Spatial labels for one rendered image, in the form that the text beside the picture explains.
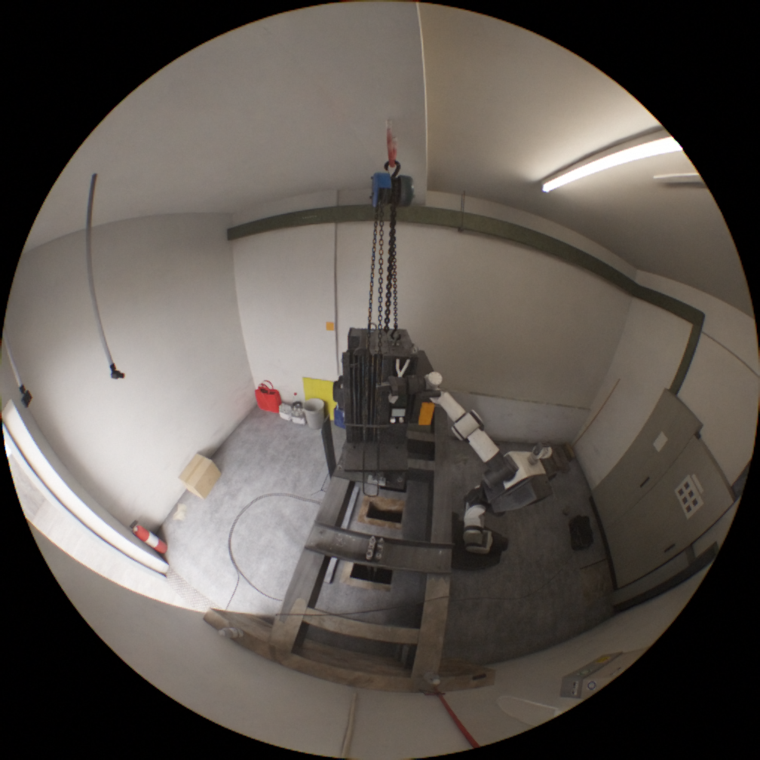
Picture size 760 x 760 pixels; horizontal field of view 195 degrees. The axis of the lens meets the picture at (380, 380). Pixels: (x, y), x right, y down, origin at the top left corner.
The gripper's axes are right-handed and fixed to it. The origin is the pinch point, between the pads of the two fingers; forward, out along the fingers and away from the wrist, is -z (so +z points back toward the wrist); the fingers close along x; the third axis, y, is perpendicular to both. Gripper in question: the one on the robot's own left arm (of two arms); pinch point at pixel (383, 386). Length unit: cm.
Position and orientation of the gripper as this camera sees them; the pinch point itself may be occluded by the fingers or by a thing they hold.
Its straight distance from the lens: 101.1
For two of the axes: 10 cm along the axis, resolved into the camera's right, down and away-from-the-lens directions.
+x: 1.3, 5.0, -8.6
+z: 9.9, -0.5, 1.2
